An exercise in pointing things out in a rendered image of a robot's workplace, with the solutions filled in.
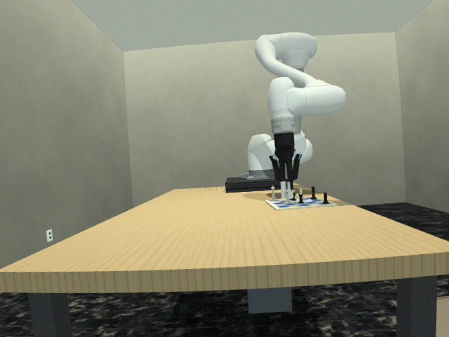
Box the blue and white checkered chessboard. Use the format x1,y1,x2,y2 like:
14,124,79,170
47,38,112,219
265,197,338,211

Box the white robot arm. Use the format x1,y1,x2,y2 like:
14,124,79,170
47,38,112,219
240,33,346,181

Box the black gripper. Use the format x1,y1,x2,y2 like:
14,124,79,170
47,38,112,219
269,132,302,199

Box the white chess king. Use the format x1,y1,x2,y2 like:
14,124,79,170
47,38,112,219
271,185,276,201

